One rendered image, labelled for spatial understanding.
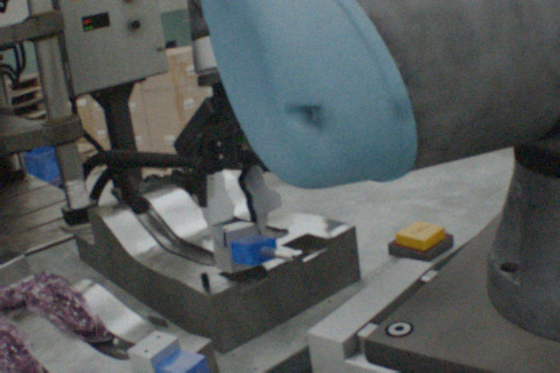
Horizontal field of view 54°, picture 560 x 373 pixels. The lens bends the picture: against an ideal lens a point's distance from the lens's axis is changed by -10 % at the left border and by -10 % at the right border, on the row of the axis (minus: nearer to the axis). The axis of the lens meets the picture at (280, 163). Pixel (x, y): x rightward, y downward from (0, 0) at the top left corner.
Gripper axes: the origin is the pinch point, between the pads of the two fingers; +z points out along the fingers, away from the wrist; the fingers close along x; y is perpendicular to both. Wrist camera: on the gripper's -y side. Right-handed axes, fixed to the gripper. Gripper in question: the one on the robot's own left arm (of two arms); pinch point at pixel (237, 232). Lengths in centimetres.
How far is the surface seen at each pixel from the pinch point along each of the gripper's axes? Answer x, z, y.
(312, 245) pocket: 14.0, 5.1, -2.1
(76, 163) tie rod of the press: 5, -10, -71
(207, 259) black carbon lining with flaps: 0.8, 4.8, -9.8
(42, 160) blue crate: 81, -8, -370
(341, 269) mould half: 16.3, 9.1, 1.0
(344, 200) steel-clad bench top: 44, 5, -26
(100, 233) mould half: -6.7, 1.3, -31.5
